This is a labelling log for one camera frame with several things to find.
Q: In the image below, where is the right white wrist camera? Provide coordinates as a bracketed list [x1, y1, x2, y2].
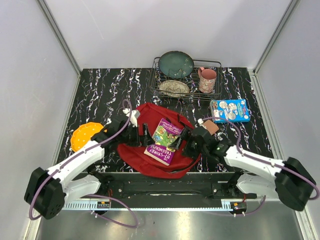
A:
[197, 118, 207, 129]

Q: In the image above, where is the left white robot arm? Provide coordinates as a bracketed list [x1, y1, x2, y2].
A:
[24, 117, 153, 220]

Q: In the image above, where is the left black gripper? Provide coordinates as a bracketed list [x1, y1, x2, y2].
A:
[118, 123, 155, 148]

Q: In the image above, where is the purple treehouse book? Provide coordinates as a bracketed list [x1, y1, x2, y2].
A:
[144, 118, 182, 166]

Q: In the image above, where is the black wire dish rack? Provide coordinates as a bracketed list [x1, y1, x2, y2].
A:
[147, 57, 223, 101]

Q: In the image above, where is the pink leather wallet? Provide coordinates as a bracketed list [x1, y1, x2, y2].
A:
[202, 120, 219, 135]

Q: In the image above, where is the orange plastic plate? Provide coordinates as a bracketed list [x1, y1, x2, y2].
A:
[70, 122, 104, 152]

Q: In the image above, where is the blue picture book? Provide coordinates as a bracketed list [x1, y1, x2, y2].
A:
[209, 99, 251, 123]

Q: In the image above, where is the red student backpack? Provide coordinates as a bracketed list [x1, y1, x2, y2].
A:
[117, 102, 201, 179]

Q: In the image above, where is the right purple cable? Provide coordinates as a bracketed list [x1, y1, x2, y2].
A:
[202, 116, 320, 217]

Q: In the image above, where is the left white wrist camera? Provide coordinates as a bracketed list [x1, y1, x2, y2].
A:
[122, 108, 140, 128]

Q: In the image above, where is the pink patterned mug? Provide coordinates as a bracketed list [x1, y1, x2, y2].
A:
[198, 67, 217, 94]

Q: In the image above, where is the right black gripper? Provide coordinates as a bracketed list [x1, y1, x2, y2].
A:
[168, 128, 208, 161]

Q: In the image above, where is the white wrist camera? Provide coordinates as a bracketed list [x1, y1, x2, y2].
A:
[197, 118, 207, 129]
[122, 108, 140, 128]

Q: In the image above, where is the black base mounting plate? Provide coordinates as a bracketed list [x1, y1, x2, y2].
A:
[89, 171, 257, 200]

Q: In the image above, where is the teal ceramic plate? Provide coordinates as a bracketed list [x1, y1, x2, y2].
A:
[158, 51, 194, 79]

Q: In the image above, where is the speckled beige plate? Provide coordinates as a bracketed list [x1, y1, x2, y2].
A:
[158, 80, 190, 97]

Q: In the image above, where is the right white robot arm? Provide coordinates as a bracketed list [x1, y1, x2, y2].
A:
[169, 126, 320, 212]

